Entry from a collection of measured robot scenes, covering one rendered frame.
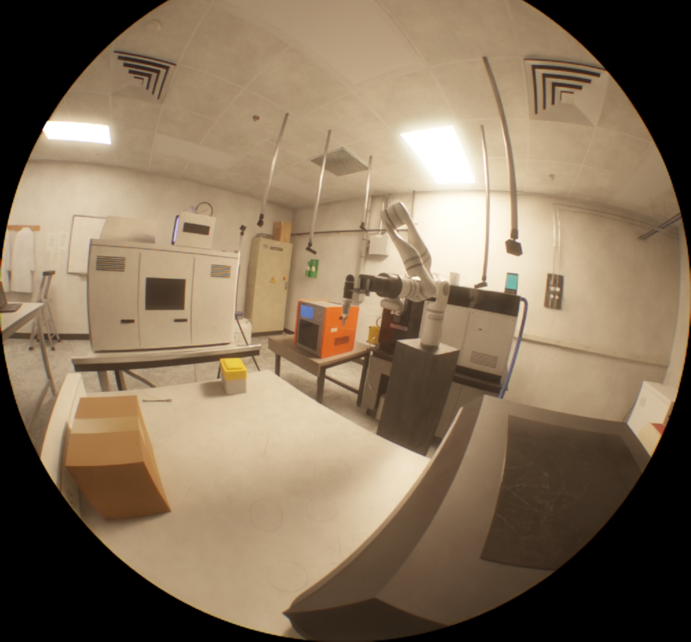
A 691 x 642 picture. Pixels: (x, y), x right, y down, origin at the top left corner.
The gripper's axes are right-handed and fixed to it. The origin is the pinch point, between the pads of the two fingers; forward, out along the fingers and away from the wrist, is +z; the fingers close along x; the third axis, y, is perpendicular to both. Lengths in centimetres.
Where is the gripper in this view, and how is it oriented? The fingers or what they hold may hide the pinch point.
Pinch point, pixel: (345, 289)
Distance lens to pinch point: 60.8
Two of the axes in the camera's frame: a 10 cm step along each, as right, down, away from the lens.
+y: 1.3, -9.9, -0.9
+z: -8.1, -0.6, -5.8
